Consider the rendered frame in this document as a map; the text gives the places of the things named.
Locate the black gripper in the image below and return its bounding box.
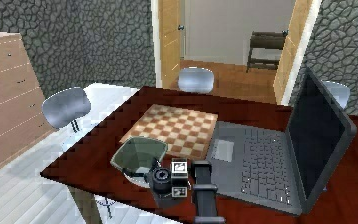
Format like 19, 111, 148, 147
121, 157, 173, 195

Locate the grey green glass bowl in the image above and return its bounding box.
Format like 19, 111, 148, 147
109, 135, 169, 189

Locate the wooden chessboard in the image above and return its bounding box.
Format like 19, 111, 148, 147
119, 103, 219, 161

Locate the dark red wooden table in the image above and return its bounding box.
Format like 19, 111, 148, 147
39, 85, 358, 224

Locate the grey chair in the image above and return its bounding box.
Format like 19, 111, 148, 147
177, 66, 216, 95
321, 80, 352, 111
41, 86, 92, 133

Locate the grey laptop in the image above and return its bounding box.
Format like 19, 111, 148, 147
206, 66, 358, 216

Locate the light wooden room door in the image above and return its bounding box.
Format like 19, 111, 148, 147
273, 0, 314, 105
158, 0, 183, 90

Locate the brown chest of drawers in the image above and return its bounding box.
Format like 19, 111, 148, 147
0, 31, 55, 175

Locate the dark brown shelf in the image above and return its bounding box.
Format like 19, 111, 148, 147
246, 30, 287, 73

